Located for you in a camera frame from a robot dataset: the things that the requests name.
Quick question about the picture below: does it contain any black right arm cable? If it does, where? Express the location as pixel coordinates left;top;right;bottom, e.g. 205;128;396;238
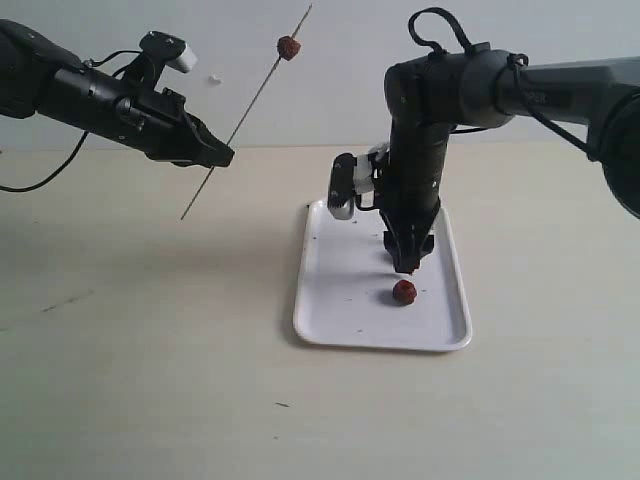
407;7;601;164

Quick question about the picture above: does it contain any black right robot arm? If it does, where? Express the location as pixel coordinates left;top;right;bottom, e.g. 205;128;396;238
376;48;639;274

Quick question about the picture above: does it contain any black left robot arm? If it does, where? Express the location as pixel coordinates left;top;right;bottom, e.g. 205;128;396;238
1;20;234;168

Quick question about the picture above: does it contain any thin bamboo skewer stick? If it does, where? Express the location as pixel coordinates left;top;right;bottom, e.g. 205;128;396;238
179;1;314;221

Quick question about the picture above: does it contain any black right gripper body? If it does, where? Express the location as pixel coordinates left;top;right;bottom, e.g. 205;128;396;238
372;144;443;245

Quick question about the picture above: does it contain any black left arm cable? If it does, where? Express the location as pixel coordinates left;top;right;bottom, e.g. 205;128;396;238
0;48;146;194

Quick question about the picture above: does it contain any red jujube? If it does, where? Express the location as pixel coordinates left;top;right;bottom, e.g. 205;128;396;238
276;36;301;61
392;279;418;306

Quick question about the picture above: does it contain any white rectangular plastic tray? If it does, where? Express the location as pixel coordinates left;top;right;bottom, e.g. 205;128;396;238
292;200;473;352

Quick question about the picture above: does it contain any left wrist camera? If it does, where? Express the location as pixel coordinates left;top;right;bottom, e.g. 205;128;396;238
139;30;197;81

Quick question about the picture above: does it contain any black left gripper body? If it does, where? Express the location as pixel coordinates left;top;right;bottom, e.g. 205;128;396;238
37;68;193;163

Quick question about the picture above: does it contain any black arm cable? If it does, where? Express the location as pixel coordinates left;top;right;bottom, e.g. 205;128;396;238
407;7;601;164
0;48;146;194

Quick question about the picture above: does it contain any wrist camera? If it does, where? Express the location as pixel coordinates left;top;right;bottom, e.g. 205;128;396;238
327;142;390;221
139;30;197;81

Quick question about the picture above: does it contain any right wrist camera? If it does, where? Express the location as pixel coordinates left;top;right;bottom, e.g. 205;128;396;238
327;142;390;221

